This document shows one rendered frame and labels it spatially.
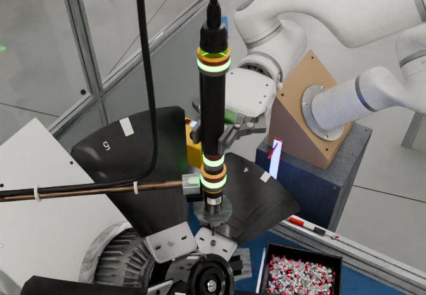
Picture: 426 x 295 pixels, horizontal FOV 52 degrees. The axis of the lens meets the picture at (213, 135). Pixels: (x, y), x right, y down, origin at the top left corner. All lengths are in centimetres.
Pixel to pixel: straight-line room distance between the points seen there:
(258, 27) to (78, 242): 59
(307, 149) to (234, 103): 73
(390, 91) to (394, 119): 190
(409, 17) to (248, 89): 28
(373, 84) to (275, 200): 43
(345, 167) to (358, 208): 112
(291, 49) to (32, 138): 57
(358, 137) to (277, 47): 83
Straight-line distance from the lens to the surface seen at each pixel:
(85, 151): 85
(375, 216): 258
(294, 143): 143
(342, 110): 135
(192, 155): 132
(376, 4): 78
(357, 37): 79
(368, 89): 129
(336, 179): 144
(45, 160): 102
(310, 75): 149
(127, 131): 85
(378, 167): 281
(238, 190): 105
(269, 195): 108
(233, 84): 75
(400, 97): 123
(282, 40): 83
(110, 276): 99
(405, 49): 124
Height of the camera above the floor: 202
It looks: 46 degrees down
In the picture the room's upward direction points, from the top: straight up
